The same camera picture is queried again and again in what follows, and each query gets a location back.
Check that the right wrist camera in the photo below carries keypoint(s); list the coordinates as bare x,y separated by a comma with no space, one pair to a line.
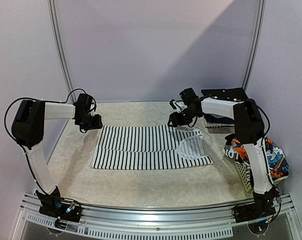
188,96

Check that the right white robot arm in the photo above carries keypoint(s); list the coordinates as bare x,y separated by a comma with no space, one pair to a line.
248,125

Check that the white perforated laundry basket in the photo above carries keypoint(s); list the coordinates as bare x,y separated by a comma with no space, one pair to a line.
242,169

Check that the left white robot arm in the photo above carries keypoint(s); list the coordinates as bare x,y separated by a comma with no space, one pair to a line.
29,125

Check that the right aluminium frame post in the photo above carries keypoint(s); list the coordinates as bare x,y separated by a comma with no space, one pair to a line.
254,43

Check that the folded clothes stack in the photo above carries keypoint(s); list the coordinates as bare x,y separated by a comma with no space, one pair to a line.
216,122

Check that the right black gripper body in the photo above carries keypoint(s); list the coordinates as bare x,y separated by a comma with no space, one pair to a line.
174,120

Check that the aluminium front rail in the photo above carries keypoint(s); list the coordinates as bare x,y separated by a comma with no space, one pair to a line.
115,223

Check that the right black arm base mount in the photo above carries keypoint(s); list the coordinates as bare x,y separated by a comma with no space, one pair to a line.
264,206

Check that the black white striped shirt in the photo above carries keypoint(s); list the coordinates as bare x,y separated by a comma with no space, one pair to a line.
149,148

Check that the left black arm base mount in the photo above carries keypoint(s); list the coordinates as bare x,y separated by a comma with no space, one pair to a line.
53,205

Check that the black folded shirt with buttons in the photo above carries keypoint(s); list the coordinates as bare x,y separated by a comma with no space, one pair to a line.
226,94

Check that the colourful graphic print garment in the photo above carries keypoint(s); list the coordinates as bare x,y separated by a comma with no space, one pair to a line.
278,165

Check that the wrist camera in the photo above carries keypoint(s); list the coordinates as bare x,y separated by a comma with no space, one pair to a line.
85,102
188,96

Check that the aluminium frame post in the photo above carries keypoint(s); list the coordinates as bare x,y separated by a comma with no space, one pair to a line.
254,43
60,50

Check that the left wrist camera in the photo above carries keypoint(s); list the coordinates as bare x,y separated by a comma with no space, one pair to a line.
85,102

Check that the left aluminium frame post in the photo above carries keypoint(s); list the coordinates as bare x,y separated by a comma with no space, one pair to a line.
60,50

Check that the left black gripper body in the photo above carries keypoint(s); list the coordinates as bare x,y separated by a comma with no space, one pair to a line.
89,123

